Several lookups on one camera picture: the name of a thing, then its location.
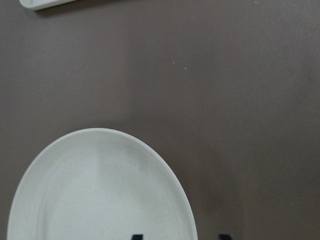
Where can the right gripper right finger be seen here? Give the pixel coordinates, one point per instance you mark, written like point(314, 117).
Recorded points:
point(224, 237)

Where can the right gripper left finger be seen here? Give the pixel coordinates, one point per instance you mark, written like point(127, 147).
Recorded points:
point(137, 237)

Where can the cream round plate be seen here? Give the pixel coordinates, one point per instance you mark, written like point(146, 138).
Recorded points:
point(100, 184)

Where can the cream rabbit tray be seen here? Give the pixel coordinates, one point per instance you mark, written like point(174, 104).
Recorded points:
point(42, 4)

